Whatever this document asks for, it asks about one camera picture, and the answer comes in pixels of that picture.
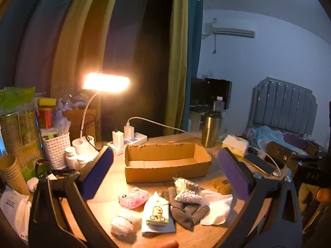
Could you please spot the white gooseneck desk lamp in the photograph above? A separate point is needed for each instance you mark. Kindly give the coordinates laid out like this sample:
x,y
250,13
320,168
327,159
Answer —
x,y
106,82

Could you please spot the white plastic bag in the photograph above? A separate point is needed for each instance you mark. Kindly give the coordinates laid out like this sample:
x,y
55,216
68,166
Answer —
x,y
219,206

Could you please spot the group of white pill bottles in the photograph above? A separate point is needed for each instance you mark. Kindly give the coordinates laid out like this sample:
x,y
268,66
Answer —
x,y
73,157

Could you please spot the teal curtain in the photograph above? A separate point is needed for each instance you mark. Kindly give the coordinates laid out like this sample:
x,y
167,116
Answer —
x,y
194,31

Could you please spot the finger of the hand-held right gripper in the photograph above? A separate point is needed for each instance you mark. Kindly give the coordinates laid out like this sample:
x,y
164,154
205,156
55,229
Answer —
x,y
278,152

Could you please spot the pink plush toy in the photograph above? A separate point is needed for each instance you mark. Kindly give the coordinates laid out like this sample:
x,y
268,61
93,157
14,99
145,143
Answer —
x,y
133,199

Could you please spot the black flashlight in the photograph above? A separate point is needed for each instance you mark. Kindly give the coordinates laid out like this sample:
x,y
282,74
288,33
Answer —
x,y
64,172

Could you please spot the bag of white beads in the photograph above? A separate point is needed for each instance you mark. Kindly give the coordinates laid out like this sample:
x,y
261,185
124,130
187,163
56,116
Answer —
x,y
187,191

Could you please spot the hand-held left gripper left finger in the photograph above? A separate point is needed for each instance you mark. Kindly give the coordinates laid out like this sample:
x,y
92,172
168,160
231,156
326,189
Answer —
x,y
99,170

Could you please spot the green sleeve of paper cups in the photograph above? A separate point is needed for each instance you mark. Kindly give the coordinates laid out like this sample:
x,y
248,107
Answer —
x,y
19,124

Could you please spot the crumpled clear plastic wrap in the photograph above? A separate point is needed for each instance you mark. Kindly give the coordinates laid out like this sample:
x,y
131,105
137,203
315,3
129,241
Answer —
x,y
124,223

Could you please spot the white air conditioner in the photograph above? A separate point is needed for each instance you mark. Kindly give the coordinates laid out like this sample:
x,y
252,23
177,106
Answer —
x,y
230,31

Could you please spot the grey padded headboard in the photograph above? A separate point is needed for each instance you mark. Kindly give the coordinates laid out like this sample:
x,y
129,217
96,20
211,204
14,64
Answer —
x,y
284,106

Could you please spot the brown paper bag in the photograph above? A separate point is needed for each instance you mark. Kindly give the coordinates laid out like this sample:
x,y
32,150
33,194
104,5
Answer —
x,y
77,122

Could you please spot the steel tumbler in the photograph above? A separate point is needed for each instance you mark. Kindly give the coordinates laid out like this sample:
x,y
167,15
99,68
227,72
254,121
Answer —
x,y
210,130

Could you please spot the white plastic package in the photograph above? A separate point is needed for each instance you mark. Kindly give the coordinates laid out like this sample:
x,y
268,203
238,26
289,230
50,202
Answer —
x,y
14,209

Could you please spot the light blue blanket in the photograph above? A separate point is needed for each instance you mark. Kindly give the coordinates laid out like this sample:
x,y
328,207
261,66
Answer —
x,y
271,137

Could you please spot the black monitor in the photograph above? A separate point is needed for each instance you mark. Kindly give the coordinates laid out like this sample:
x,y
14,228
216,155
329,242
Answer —
x,y
214,90

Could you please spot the stack of brown paper cups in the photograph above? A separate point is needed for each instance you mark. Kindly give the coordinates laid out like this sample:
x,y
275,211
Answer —
x,y
11,173

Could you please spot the red can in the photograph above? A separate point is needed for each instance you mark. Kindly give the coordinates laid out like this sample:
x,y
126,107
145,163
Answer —
x,y
45,117

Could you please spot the clear plastic bottle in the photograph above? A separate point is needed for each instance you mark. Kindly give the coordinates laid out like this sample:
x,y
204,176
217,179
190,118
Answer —
x,y
218,103

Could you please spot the black dotted gloves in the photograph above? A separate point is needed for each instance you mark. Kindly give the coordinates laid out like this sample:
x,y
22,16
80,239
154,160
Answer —
x,y
187,210

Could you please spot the white plastic basket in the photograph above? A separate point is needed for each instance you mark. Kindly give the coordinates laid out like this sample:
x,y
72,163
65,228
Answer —
x,y
57,149

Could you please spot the brown cardboard box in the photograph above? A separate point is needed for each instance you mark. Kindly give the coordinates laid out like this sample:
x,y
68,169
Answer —
x,y
165,170

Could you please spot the tissue pack with cartoon print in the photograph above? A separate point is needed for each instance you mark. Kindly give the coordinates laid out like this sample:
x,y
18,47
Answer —
x,y
157,213

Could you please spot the yellow curtain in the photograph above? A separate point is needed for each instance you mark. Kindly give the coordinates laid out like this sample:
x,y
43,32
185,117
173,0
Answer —
x,y
178,56

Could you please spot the cartoon tissue packet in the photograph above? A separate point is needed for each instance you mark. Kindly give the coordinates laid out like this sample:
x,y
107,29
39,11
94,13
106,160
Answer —
x,y
155,230

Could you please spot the yellow sponge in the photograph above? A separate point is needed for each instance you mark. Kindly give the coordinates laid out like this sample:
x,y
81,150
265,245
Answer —
x,y
46,101

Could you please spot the white power strip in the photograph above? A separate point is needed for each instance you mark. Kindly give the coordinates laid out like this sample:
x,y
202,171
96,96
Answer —
x,y
134,140

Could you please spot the white earbuds case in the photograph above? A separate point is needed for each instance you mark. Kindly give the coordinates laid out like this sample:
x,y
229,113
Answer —
x,y
32,184

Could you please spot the pack of white tissues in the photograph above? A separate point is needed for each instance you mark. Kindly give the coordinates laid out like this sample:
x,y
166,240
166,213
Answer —
x,y
234,143

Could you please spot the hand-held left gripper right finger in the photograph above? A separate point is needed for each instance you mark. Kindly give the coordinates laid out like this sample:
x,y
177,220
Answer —
x,y
234,177

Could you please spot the black smartphone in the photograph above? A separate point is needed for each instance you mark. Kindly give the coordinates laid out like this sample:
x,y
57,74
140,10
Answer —
x,y
260,164

